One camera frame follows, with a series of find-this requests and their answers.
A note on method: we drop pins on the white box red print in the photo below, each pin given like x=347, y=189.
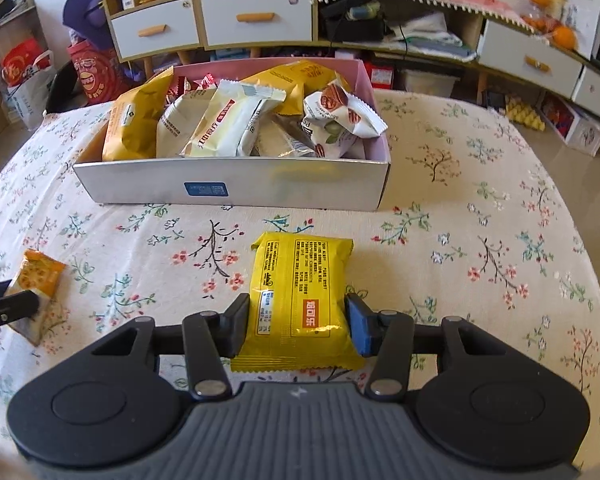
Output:
x=575, y=125

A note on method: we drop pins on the white printed carton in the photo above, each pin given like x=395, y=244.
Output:
x=582, y=25

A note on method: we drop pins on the red shoebox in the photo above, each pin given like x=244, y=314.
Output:
x=380, y=76

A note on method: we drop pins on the black camera on tripod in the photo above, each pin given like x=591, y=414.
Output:
x=492, y=98

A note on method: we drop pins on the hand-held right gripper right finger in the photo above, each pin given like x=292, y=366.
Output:
x=362, y=325

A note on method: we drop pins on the pile of folded papers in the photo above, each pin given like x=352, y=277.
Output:
x=430, y=35

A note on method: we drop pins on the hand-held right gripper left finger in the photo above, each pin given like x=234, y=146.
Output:
x=237, y=325

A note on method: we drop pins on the red snack packet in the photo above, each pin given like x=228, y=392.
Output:
x=182, y=87

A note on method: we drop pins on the small yellow snack packet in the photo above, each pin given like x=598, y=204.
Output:
x=300, y=285

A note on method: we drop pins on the white pecan snack packet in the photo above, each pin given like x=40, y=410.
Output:
x=340, y=115

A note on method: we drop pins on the clear pale cake packet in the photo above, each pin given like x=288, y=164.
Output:
x=270, y=142

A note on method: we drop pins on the yellow egg foam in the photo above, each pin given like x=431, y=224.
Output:
x=525, y=115

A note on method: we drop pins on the white grey snack packet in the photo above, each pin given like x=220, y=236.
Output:
x=180, y=127

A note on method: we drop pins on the curved wooden media console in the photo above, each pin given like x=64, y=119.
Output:
x=430, y=55

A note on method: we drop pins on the bag of small oranges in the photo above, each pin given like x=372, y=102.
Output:
x=535, y=22

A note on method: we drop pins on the pink cardboard box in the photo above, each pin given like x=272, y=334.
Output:
x=260, y=182

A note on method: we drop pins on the small orange snack packet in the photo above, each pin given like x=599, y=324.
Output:
x=37, y=272

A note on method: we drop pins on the black basket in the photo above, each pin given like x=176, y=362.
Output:
x=350, y=22

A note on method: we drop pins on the floral tablecloth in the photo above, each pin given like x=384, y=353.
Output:
x=480, y=210

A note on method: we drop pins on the red printed bag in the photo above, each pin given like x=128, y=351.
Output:
x=95, y=75

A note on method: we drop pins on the purple hat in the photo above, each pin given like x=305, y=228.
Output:
x=85, y=15

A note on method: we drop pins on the white red shopping bag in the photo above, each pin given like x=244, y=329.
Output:
x=20, y=85

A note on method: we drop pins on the long white snack packet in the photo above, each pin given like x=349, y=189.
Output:
x=230, y=115

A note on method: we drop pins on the clear storage bin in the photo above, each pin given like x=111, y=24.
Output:
x=425, y=81

